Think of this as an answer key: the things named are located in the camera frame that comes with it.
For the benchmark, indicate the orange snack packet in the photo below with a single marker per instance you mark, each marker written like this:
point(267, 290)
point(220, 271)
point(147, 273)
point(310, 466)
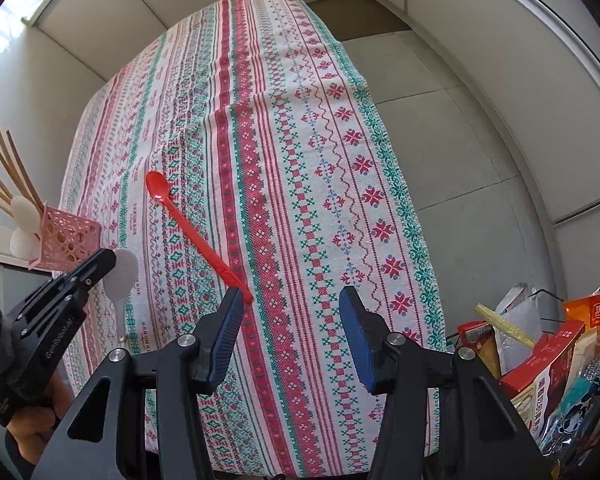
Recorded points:
point(595, 310)

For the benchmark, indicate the white paper bag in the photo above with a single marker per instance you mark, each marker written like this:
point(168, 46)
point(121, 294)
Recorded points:
point(517, 310)

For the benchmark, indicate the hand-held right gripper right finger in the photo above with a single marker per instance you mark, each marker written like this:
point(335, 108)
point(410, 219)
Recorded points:
point(362, 345)

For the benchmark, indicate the pink perforated utensil holder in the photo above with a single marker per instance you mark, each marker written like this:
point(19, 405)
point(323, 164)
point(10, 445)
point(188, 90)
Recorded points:
point(67, 240)

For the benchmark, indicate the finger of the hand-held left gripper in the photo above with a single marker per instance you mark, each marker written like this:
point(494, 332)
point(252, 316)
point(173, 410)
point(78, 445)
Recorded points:
point(95, 267)

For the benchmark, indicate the person's left hand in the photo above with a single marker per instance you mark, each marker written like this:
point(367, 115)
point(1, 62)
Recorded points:
point(32, 430)

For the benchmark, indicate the yellow bag sealing strip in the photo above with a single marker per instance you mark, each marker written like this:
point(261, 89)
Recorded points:
point(505, 325)

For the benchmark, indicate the red green patterned tablecloth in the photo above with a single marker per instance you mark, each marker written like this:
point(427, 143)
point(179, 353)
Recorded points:
point(280, 160)

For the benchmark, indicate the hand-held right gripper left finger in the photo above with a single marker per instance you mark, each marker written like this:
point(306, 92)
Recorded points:
point(225, 340)

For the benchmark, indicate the white plastic spoon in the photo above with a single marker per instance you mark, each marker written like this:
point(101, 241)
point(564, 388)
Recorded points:
point(26, 215)

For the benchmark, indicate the teal panda print packet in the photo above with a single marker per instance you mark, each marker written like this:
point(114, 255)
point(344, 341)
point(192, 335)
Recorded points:
point(575, 410)

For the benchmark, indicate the red snack packet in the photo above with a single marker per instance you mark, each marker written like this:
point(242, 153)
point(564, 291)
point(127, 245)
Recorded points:
point(475, 340)

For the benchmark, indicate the beige snack packet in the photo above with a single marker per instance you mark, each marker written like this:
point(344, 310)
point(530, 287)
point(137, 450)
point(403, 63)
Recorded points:
point(527, 407)

